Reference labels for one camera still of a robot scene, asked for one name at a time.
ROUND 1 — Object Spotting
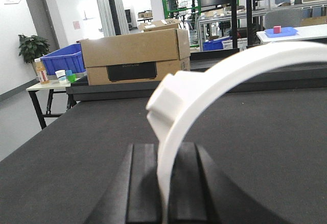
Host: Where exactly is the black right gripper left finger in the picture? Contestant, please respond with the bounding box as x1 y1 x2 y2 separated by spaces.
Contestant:
85 144 161 223

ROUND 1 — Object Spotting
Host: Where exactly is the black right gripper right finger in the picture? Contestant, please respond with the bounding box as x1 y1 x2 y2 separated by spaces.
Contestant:
168 142 288 223

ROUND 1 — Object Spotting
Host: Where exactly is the white curved PVC pipe clamp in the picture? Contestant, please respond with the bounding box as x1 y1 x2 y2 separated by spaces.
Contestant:
146 41 326 223

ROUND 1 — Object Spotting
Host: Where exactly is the green plastic cup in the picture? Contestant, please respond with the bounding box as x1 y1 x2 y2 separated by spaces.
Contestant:
67 74 76 83

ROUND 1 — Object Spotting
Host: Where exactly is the white folding side table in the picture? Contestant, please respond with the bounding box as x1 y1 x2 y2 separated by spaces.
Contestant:
26 79 77 130

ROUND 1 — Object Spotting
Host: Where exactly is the blue plastic cup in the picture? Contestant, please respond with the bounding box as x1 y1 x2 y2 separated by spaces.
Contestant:
65 70 73 76

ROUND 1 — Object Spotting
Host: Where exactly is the large cardboard box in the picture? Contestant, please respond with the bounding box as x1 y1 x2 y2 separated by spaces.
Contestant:
81 29 191 85

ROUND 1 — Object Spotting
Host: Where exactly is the white paper cup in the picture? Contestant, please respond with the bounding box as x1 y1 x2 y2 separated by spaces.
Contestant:
55 70 67 84

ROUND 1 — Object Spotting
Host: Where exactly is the orange juice bottle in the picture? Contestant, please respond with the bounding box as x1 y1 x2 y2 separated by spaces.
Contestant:
34 58 50 84

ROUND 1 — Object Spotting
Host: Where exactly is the blue plastic crate on table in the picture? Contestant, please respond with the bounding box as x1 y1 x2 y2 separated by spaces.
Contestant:
40 43 85 75

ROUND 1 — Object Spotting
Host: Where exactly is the small cardboard box far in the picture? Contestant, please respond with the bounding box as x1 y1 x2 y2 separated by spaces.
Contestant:
138 18 180 32

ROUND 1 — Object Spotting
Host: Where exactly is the potted green plant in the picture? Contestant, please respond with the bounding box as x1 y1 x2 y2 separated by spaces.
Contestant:
18 34 50 63

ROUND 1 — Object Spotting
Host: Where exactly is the pink cube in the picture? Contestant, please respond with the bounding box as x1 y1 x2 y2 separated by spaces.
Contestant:
273 26 282 34

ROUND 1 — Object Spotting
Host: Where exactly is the flat blue tray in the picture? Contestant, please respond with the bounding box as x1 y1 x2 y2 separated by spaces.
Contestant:
264 27 298 38

